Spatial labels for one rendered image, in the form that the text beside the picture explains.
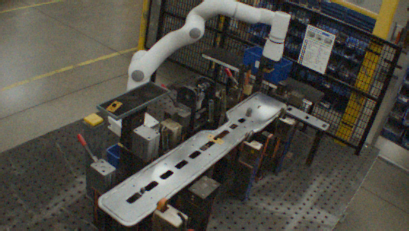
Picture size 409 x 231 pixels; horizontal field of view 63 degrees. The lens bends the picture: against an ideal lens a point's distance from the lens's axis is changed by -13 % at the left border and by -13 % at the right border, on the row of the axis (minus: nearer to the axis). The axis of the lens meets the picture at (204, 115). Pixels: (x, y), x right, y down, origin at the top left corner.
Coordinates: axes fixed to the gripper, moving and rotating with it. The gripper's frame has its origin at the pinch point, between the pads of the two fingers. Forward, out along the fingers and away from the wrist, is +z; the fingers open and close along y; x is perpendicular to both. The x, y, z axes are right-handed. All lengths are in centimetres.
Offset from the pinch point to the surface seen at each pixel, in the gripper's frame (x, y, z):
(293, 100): 23.2, 13.1, 24.7
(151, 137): -81, -13, 16
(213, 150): -55, 4, 27
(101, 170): -108, -16, 21
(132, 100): -72, -33, 11
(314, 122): 13.6, 32.4, 27.1
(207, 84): -33.0, -18.2, 9.1
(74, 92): 41, -219, 128
